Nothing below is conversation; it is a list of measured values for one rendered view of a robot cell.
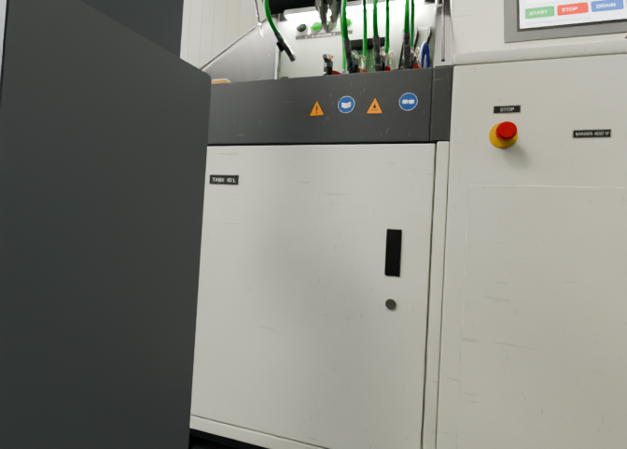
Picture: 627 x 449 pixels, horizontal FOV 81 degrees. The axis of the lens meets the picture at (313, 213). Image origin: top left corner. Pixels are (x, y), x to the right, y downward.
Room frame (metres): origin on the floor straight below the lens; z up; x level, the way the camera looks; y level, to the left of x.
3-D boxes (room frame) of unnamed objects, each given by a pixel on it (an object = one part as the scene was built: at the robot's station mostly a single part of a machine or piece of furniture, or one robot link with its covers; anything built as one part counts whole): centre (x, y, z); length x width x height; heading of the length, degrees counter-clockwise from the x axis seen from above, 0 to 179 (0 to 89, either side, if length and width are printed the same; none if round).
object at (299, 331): (0.87, 0.06, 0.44); 0.65 x 0.02 x 0.68; 72
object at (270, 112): (0.88, 0.05, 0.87); 0.62 x 0.04 x 0.16; 72
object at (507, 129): (0.71, -0.36, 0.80); 0.05 x 0.04 x 0.05; 72
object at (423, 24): (1.29, -0.33, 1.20); 0.13 x 0.03 x 0.31; 72
